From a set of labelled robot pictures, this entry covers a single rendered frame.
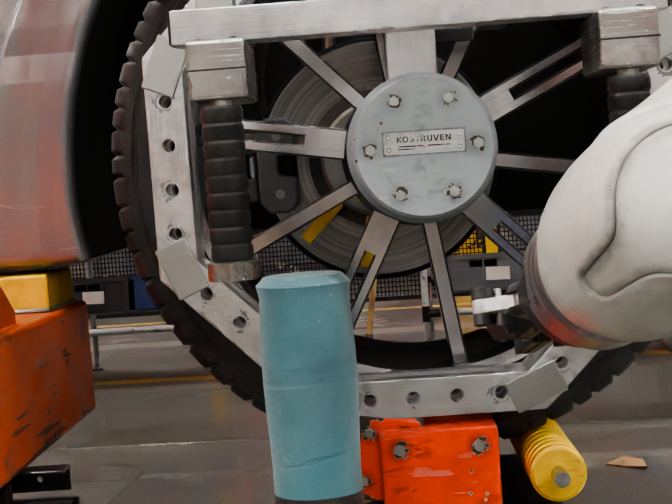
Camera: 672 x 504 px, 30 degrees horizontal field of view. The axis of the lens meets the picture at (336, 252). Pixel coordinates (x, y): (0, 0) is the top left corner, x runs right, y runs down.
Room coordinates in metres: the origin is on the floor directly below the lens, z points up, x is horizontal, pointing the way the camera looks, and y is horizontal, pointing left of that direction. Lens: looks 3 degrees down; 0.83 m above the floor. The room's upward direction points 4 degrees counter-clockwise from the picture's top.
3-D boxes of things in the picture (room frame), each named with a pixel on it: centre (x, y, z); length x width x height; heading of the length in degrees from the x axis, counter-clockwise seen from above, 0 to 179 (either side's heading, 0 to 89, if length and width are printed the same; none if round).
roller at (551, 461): (1.38, -0.21, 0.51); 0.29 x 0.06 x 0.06; 178
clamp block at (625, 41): (1.08, -0.25, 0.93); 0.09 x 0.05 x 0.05; 178
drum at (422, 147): (1.22, -0.09, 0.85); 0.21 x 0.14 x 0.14; 178
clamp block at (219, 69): (1.09, 0.09, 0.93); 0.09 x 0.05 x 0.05; 178
